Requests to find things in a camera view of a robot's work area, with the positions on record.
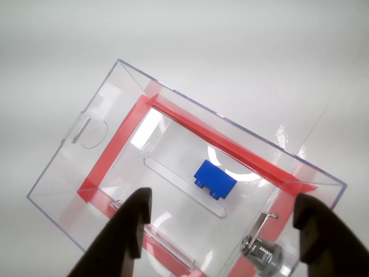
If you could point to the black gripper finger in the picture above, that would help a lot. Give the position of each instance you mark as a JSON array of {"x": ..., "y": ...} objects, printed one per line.
[
  {"x": 115, "y": 245},
  {"x": 331, "y": 245}
]

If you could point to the blue lego brick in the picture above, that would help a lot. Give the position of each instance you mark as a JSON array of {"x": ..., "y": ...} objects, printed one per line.
[{"x": 213, "y": 176}]

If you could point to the transparent acrylic box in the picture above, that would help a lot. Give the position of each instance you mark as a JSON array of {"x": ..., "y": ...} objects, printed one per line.
[{"x": 72, "y": 173}]

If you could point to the silver cam lock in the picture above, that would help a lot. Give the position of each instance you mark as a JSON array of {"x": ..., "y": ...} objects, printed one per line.
[{"x": 259, "y": 251}]

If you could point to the red tape rectangle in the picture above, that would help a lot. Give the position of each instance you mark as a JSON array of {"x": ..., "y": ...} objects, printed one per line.
[{"x": 122, "y": 138}]

